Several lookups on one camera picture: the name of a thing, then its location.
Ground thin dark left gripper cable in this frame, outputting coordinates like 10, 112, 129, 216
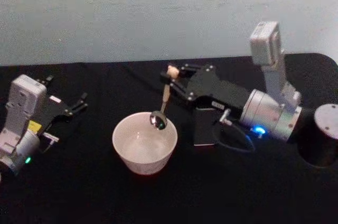
39, 132, 60, 154

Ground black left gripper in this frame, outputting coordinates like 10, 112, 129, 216
28, 74, 89, 137

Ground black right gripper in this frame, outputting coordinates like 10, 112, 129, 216
159, 63, 252, 116

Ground thin dark right gripper cable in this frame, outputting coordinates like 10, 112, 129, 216
218, 109, 256, 154

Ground metal spoon with wooden handle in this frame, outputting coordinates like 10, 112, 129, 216
149, 65, 181, 131

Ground white ceramic bowl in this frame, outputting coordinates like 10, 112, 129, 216
111, 111, 179, 176

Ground thin dark gripper cable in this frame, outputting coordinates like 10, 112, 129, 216
39, 132, 60, 154
218, 109, 256, 154

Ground black rectangular box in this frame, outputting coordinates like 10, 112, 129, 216
193, 105, 222, 147

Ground black table cloth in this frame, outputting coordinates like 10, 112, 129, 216
0, 52, 338, 224

